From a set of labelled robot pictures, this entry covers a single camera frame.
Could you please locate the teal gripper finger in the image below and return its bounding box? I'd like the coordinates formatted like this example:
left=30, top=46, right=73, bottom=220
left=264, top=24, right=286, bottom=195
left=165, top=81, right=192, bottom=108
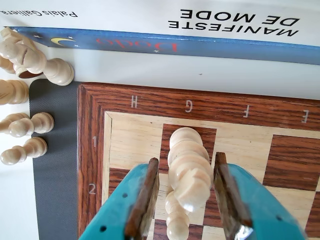
left=212, top=151, right=309, bottom=240
left=78, top=157, right=161, bottom=240

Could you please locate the white wooden chess king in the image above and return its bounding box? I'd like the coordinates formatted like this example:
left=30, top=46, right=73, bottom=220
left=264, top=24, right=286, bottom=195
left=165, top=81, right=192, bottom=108
left=167, top=126, right=215, bottom=213

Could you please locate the white wooden chess pawn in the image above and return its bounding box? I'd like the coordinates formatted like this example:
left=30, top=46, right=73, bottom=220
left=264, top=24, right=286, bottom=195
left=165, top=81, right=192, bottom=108
left=29, top=112, right=55, bottom=135
left=43, top=57, right=75, bottom=87
left=8, top=117, right=35, bottom=138
left=165, top=191, right=191, bottom=240
left=0, top=136, right=49, bottom=166
left=0, top=112, right=27, bottom=135

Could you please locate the wooden chess board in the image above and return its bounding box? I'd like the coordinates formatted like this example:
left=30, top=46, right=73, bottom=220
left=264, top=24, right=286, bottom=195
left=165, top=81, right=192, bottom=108
left=76, top=82, right=320, bottom=240

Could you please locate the white wooden chess piece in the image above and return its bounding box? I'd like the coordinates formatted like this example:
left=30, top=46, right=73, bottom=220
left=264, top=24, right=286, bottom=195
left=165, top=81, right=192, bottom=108
left=0, top=56, right=16, bottom=75
left=0, top=79, right=30, bottom=106

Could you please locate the white wooden chess bishop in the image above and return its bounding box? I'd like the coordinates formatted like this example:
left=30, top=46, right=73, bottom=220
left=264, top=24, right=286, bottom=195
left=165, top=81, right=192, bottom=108
left=0, top=41, right=48, bottom=79

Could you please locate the white wooden chess knight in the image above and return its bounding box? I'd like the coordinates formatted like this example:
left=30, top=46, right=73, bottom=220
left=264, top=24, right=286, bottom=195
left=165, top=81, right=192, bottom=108
left=0, top=26, right=27, bottom=50

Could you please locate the dark grey table mat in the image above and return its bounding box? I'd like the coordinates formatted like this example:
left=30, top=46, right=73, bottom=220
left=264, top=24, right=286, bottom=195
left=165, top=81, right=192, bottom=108
left=29, top=79, right=87, bottom=240

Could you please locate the blue Dodo book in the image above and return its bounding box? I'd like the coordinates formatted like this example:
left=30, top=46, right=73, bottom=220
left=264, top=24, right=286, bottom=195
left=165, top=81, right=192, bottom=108
left=3, top=26, right=320, bottom=66

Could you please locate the white Manifeste de Mode book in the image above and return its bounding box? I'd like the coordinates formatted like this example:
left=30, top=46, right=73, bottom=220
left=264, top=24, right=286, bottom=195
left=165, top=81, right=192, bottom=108
left=0, top=0, right=320, bottom=49

